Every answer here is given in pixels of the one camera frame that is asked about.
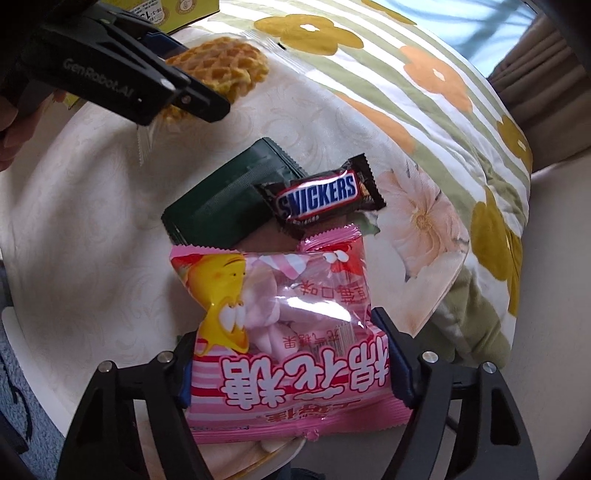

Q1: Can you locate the cream floral tablecloth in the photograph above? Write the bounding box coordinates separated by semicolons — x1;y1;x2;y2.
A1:
0;25;472;480

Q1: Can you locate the floral striped quilt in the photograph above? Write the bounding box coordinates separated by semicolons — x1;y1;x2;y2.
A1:
204;1;532;366

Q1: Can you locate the Snickers chocolate bar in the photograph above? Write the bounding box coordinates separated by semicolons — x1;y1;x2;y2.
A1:
255;154;386;239

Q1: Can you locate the packaged round waffle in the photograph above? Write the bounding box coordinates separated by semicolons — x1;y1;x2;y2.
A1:
135;34;273;165

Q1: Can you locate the pink marshmallow bag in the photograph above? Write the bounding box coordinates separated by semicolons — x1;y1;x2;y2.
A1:
169;225;410;444

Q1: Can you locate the yellow-green cardboard box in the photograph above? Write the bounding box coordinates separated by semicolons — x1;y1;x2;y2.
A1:
43;1;216;101

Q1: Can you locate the person's left hand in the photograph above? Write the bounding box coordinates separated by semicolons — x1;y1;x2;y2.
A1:
0;90;66;172

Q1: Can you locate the dark green pouch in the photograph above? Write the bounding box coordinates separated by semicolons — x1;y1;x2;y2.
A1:
161;137;308;249

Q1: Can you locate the brown right curtain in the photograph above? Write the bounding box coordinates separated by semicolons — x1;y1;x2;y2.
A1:
488;13;590;172

